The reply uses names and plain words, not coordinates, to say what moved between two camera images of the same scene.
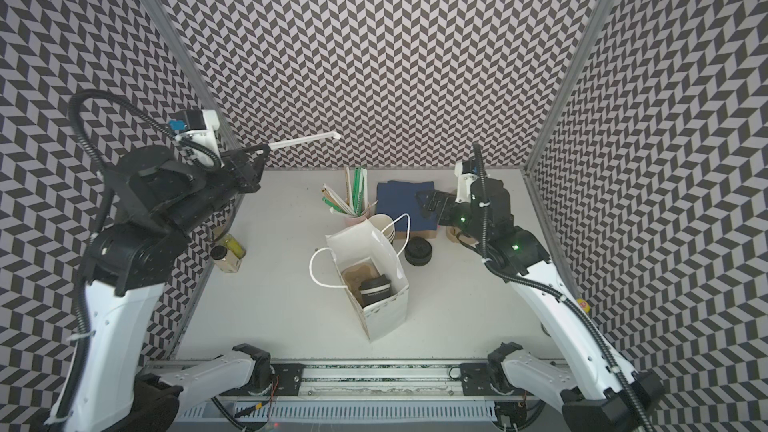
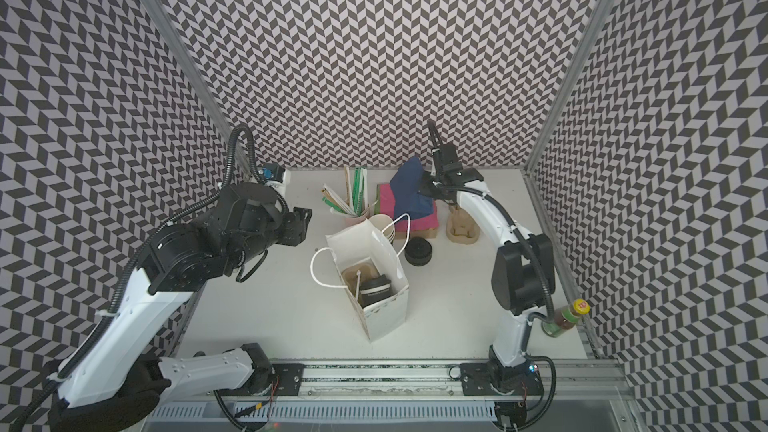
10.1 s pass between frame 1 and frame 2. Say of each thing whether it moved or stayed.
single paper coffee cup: stayed
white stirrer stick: moved
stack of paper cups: stayed
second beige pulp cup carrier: stayed
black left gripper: moved
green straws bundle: stayed
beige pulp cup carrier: stayed
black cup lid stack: stayed
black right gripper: moved
